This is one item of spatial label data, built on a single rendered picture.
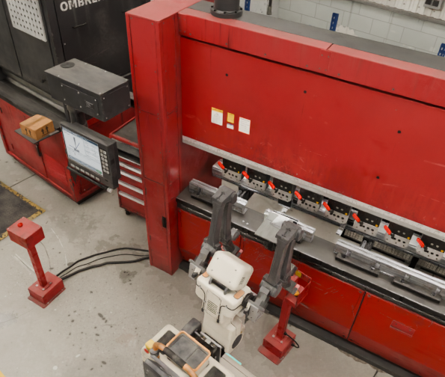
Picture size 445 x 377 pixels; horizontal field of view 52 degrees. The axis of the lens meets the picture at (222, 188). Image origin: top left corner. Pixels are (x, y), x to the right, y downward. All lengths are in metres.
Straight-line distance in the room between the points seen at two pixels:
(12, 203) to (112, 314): 1.82
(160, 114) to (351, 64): 1.28
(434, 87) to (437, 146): 0.34
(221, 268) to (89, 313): 1.81
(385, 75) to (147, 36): 1.38
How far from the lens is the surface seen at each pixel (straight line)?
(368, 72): 2.53
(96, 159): 3.12
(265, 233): 3.17
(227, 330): 2.80
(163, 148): 3.23
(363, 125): 2.68
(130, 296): 4.09
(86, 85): 2.90
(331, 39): 2.70
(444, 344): 3.47
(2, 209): 5.16
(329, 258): 3.28
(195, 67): 3.02
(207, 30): 2.86
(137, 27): 2.92
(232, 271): 2.46
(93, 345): 3.88
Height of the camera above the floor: 3.26
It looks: 40 degrees down
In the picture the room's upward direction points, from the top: 3 degrees clockwise
